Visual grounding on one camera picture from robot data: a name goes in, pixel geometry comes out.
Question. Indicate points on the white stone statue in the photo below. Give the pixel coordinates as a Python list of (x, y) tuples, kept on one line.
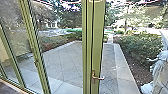
[(158, 70)]

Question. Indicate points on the grey stone pillar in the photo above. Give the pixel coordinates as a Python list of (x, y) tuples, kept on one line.
[(165, 43)]

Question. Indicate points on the green shrub bed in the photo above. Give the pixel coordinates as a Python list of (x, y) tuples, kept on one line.
[(60, 40), (140, 46)]

